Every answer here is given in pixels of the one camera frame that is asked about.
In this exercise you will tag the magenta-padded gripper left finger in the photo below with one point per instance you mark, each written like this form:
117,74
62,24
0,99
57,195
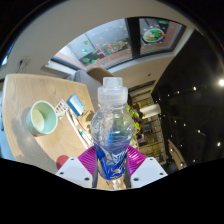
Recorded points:
74,170

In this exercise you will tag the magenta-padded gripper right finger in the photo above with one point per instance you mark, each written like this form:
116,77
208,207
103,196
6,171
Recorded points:
150,169

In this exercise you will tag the clear blue-labelled water bottle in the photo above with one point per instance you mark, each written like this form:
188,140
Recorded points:
112,133

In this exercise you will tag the flat round red coaster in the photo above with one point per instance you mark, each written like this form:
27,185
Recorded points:
61,161

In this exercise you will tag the white cylindrical column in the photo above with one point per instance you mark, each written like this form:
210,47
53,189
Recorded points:
150,111

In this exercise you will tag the pale green mug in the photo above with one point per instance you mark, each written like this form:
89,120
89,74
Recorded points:
41,118

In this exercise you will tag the pill blister pack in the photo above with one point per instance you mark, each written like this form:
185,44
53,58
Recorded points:
61,106

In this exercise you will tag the small blue and white box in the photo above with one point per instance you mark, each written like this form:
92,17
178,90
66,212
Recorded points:
76,104

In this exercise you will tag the beige curved sofa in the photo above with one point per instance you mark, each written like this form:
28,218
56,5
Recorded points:
90,81

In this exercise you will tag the group of ceiling spotlights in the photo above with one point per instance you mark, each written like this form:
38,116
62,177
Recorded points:
221,82

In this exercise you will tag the large decorated window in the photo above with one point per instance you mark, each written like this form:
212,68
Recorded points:
110,46

